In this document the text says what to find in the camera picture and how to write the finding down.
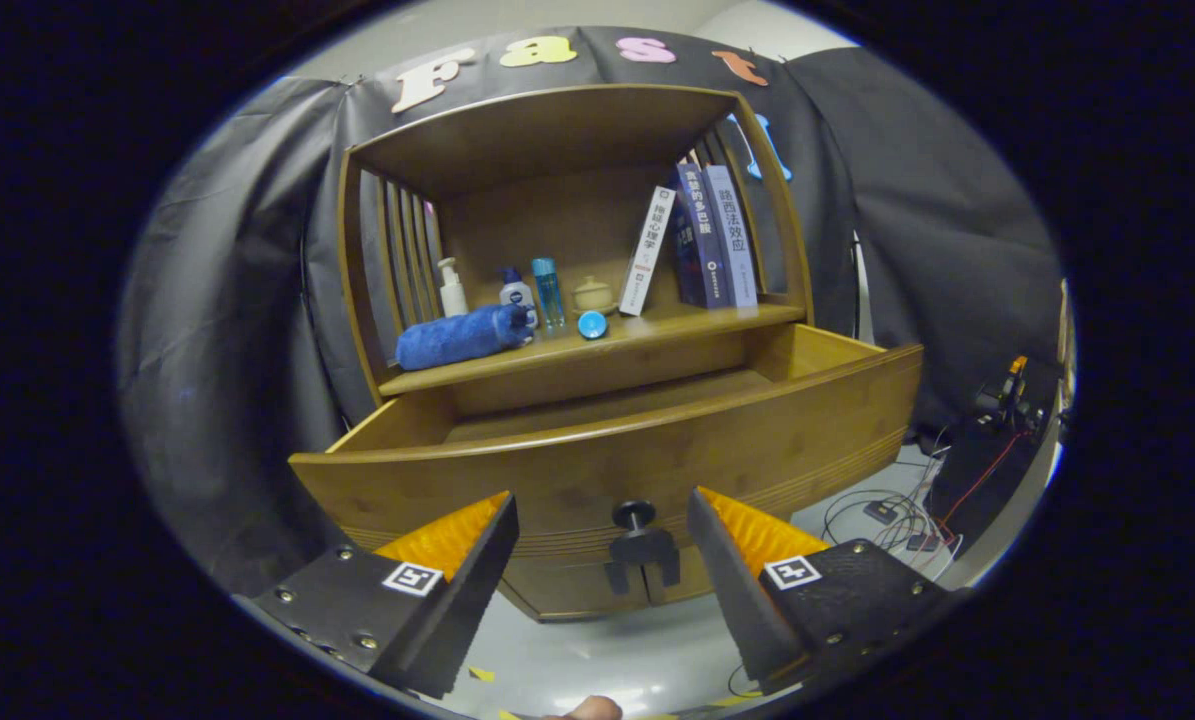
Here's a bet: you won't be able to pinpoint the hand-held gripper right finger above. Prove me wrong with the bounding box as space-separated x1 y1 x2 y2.
685 485 970 696

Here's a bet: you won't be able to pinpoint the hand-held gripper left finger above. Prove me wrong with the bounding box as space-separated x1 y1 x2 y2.
242 490 520 701

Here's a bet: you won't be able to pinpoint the black drawer knob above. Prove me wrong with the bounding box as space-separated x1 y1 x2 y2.
609 500 680 566

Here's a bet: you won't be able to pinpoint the wooden drawer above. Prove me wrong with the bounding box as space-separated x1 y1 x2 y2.
289 322 925 566

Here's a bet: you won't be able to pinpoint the wooden cabinet door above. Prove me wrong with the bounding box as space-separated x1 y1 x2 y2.
502 555 650 623
645 545 720 607

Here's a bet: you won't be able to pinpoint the wooden countertop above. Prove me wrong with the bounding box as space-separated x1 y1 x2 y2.
377 303 808 398

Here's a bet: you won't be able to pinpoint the wooden cabinet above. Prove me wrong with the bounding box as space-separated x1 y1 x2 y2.
337 83 816 623

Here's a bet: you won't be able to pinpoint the blue rolled towel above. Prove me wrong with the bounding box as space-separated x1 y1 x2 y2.
395 304 536 372

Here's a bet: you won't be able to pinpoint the white pump bottle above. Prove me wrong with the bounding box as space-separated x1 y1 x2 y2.
437 257 469 319

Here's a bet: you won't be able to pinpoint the white lotion bottle blue cap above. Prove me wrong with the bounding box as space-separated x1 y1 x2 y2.
499 266 539 329

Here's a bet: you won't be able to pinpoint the clear blue bottle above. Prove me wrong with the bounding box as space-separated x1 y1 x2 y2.
531 257 566 331

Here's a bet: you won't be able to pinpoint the beige lidded teacup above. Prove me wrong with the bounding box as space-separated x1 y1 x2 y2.
571 275 618 316

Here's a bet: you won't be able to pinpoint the black rig with orange part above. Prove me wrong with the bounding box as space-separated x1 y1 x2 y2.
972 355 1043 431

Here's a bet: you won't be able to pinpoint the pale lavender book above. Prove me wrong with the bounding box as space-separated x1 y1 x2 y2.
704 164 759 309

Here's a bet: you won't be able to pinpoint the dark blue book white print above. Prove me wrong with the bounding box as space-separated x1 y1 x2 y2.
677 163 734 310

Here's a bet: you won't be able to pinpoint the black floor cables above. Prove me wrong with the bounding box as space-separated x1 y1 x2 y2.
822 488 963 563

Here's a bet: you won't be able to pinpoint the red floor cable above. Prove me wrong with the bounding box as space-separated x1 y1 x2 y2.
937 430 1018 531

